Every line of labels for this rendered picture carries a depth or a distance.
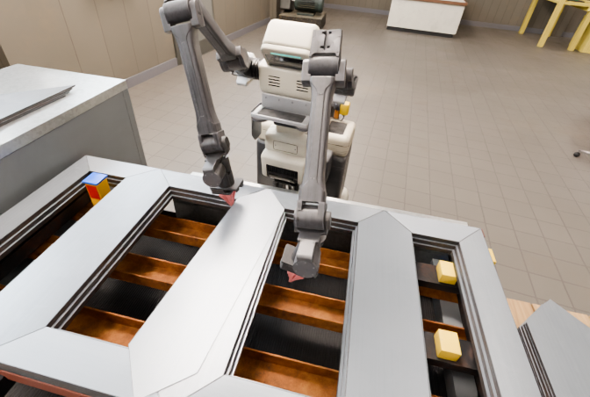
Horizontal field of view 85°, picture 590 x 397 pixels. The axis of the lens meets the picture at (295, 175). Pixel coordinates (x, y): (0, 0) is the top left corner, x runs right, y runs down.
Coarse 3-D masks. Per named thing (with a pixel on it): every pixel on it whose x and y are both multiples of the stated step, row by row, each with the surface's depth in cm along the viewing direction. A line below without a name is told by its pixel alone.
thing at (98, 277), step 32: (64, 192) 115; (192, 192) 120; (32, 224) 104; (352, 224) 112; (0, 256) 95; (352, 256) 102; (96, 288) 89; (256, 288) 90; (352, 288) 92; (64, 320) 81; (224, 352) 74; (480, 352) 80; (64, 384) 68; (192, 384) 68
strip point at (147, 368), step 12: (132, 348) 73; (132, 360) 71; (144, 360) 71; (156, 360) 71; (168, 360) 72; (132, 372) 69; (144, 372) 69; (156, 372) 69; (168, 372) 70; (180, 372) 70; (192, 372) 70; (132, 384) 67; (144, 384) 68; (156, 384) 68; (168, 384) 68; (144, 396) 66
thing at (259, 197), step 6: (258, 192) 121; (246, 198) 117; (252, 198) 118; (258, 198) 118; (264, 198) 118; (270, 198) 118; (276, 198) 119; (264, 204) 116; (270, 204) 116; (276, 204) 116
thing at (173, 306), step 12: (168, 300) 83; (180, 300) 83; (192, 300) 84; (204, 300) 84; (156, 312) 81; (168, 312) 81; (180, 312) 81; (192, 312) 81; (204, 312) 81; (216, 312) 82; (228, 312) 82; (192, 324) 79; (204, 324) 79; (216, 324) 79; (216, 336) 77
